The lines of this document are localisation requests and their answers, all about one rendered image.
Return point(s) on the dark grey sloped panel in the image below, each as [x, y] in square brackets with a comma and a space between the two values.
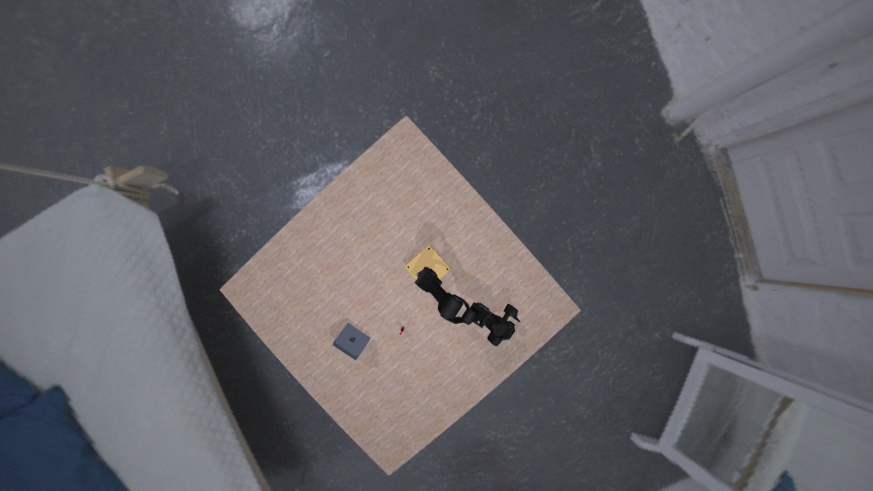
[351, 341]

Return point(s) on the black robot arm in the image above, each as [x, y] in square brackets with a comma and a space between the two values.
[449, 305]

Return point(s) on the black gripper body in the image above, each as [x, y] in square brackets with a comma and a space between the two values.
[510, 311]

